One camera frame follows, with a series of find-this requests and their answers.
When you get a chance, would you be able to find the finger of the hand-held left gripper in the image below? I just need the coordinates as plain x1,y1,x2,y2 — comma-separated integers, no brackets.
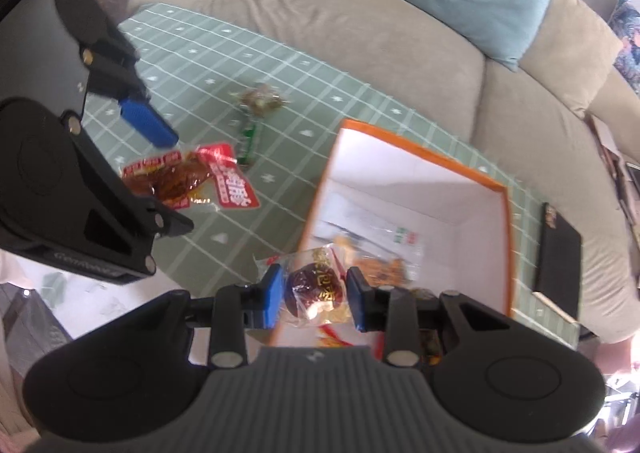
64,112,195,280
82,33,180,147

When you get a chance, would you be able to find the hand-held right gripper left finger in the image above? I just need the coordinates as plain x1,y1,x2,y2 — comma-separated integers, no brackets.
167,263,284,368

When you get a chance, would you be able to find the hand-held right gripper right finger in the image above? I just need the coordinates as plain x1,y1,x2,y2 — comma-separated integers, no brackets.
346,267,501,368

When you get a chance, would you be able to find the red orange chip bag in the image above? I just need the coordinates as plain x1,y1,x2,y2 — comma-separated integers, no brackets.
317,323,386,349

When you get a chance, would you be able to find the red date packet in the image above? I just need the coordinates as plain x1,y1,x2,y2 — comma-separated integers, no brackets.
255,245,353,329

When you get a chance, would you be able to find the orange brown snack packet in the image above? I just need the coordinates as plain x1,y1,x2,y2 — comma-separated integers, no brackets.
332,235,415,288

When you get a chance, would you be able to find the red braised meat packet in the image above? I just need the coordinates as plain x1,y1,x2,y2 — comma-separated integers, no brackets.
120,143,261,211

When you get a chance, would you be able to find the silver sachet packet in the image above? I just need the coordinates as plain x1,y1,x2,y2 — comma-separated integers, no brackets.
320,218,426,259

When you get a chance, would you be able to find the orange cardboard box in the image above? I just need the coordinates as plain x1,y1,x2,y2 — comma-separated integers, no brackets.
267,119,516,364

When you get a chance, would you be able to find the green sausage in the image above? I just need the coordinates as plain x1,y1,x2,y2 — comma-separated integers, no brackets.
235,120,263,169

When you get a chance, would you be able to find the clear nut snack packet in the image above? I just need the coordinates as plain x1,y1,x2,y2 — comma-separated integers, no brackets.
237,83,291,116

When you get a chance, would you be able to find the green grid tablecloth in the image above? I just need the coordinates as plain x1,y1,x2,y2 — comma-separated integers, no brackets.
80,2,596,349

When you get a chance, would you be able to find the black notebook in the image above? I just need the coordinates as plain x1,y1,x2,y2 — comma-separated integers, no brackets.
532,202,585,324

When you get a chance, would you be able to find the beige sofa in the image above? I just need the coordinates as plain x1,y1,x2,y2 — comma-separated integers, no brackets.
127,0,640,344

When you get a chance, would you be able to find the patterned cushion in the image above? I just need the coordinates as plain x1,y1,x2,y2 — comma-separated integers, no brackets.
607,0,640,96

